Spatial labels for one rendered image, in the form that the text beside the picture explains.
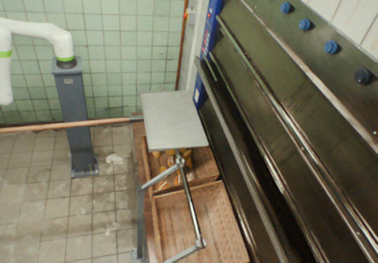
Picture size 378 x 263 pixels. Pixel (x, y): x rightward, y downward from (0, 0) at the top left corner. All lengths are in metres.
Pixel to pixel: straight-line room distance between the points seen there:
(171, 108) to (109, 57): 1.25
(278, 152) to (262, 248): 0.56
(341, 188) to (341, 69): 0.38
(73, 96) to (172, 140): 1.00
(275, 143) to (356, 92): 0.50
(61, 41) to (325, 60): 1.69
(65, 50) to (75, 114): 0.57
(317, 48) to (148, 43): 2.08
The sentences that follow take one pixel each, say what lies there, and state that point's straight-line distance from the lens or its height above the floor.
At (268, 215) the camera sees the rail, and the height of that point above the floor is 1.44.
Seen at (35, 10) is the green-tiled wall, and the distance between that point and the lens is 2.92.
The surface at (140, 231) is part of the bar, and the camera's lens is 2.24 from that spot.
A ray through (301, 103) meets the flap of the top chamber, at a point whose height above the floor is 1.80.
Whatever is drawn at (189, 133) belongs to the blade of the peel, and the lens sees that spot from 1.83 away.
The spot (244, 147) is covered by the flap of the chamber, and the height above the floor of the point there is 1.41.
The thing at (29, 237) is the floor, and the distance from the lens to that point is 2.88.
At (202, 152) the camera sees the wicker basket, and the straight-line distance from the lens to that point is 2.30.
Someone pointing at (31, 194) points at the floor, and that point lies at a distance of 3.11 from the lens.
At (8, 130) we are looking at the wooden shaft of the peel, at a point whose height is 1.16.
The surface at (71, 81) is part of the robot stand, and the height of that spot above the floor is 1.11.
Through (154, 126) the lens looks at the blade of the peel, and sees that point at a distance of 1.86.
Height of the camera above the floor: 2.45
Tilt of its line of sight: 42 degrees down
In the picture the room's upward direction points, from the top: 9 degrees clockwise
